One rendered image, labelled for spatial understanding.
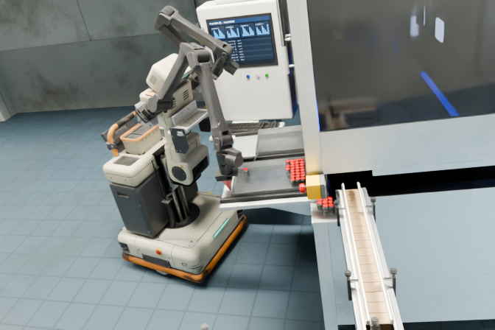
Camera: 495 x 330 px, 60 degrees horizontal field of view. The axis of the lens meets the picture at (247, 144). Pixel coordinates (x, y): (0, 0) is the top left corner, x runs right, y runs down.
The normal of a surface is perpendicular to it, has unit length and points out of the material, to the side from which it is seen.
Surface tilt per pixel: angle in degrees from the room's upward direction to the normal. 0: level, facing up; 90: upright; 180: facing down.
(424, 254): 90
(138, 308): 0
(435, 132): 90
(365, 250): 0
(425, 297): 90
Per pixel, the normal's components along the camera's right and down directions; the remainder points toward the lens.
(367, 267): -0.16, -0.87
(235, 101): -0.25, 0.50
